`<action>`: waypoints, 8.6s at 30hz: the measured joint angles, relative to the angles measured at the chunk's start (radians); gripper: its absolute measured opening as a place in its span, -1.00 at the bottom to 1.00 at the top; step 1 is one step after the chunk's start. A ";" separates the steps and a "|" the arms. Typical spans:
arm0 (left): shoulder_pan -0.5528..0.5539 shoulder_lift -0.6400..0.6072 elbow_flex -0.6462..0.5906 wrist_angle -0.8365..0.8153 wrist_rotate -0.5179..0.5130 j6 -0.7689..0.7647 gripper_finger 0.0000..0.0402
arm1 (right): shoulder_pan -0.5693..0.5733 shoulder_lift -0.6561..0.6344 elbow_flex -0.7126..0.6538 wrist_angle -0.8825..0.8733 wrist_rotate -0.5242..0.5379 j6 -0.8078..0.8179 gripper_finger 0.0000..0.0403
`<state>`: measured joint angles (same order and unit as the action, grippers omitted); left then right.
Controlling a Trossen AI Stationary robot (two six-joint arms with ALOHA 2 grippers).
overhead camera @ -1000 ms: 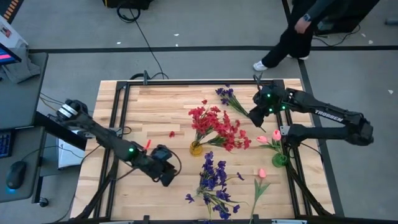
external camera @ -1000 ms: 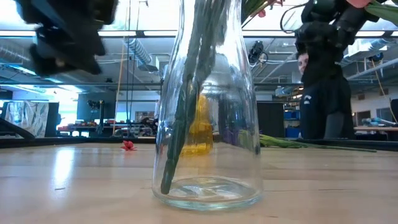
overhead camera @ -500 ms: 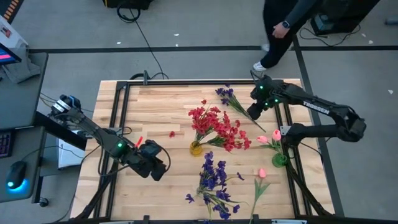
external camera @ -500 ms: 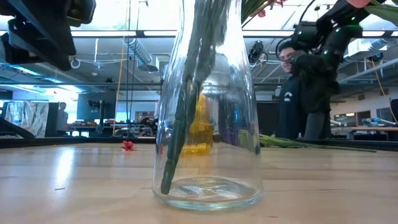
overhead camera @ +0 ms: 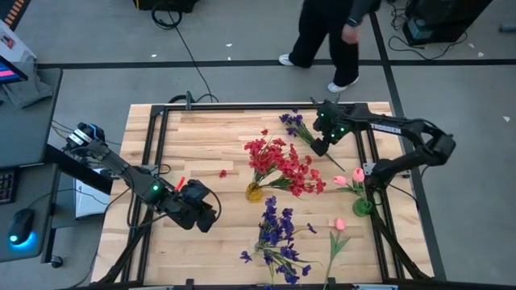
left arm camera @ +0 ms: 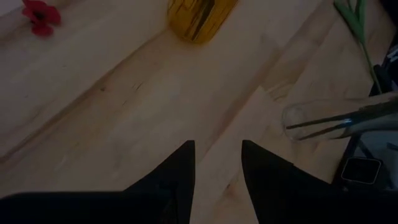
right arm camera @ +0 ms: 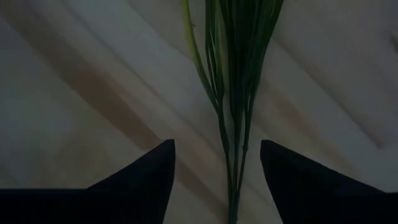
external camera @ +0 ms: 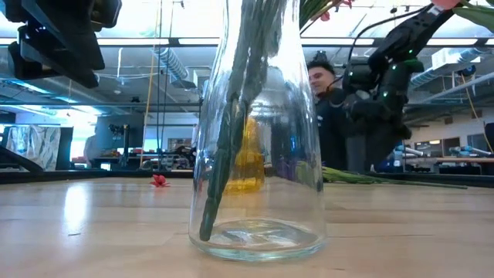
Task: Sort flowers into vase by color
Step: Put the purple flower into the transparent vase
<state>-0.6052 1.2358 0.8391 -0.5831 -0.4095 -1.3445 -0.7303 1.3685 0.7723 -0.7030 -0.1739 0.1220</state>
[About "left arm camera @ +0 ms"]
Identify pink artificial tulip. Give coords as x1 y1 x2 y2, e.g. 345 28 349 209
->
333 0 384 95

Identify black metal table frame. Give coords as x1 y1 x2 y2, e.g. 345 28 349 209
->
331 0 398 194

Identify clear glass vase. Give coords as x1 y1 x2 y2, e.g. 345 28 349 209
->
282 91 398 141

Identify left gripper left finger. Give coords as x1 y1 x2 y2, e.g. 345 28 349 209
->
0 139 197 224

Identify loose red flower blossom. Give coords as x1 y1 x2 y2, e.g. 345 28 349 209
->
21 0 62 38

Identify yellow ribbed glass vase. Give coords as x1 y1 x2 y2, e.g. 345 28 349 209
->
167 0 239 44

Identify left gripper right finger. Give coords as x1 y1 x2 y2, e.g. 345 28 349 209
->
241 139 398 224

